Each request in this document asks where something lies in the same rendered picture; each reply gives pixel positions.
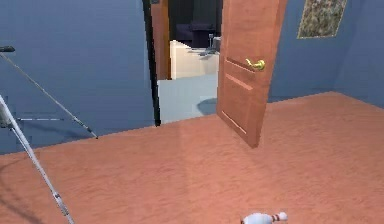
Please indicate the brown wooden room door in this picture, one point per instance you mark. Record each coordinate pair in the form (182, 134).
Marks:
(161, 40)
(248, 50)

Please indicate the dark blue sofa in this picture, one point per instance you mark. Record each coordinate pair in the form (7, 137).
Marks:
(196, 33)

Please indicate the white bowling pin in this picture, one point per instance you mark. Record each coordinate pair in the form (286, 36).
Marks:
(263, 218)

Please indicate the grey tripod stand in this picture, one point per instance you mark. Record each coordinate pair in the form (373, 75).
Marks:
(31, 156)

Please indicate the framed speckled wall picture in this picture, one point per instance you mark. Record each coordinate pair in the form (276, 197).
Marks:
(321, 17)

